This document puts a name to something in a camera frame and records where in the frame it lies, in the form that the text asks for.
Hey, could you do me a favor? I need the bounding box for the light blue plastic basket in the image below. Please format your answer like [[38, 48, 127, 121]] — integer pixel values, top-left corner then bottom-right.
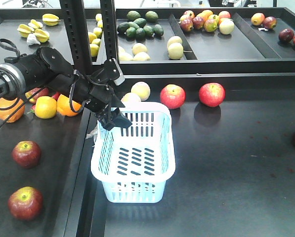
[[90, 102, 175, 203]]

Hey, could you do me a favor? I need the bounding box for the pale peach fruit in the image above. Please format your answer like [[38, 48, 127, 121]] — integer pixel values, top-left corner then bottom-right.
[[130, 81, 151, 101]]

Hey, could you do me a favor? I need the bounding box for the red yellow apple lower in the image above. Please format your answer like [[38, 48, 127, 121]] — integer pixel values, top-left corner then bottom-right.
[[8, 186, 43, 221]]

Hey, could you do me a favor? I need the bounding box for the white garlic bulb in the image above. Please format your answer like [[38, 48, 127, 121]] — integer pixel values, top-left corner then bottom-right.
[[26, 33, 41, 45]]

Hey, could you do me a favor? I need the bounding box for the yellow apple right group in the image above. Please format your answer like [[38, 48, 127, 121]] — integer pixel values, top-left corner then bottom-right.
[[35, 96, 57, 119]]

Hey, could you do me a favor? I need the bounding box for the red apple right group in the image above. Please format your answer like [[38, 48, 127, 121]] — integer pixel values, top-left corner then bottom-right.
[[25, 87, 49, 105]]

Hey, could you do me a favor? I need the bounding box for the black wooden produce stand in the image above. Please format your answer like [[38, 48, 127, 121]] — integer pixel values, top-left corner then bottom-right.
[[0, 7, 295, 237]]

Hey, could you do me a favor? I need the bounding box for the orange with navel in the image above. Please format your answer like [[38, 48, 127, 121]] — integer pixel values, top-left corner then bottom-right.
[[0, 98, 25, 123]]

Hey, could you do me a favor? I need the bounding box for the red apple centre right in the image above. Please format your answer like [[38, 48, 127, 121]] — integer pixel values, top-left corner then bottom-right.
[[199, 82, 225, 108]]

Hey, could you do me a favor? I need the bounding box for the red apple centre left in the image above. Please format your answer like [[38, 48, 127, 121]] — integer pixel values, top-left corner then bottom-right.
[[160, 84, 186, 110]]

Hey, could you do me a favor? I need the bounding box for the red apple near edge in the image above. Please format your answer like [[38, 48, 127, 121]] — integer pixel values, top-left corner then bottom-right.
[[11, 141, 42, 169]]

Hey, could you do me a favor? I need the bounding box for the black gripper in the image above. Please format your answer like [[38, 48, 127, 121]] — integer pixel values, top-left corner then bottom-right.
[[86, 58, 132, 131]]

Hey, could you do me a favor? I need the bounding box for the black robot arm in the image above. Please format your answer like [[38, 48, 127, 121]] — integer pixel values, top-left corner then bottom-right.
[[0, 47, 132, 130]]

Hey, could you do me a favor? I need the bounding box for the orange far right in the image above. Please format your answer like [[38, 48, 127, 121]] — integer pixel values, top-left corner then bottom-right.
[[57, 94, 79, 117]]

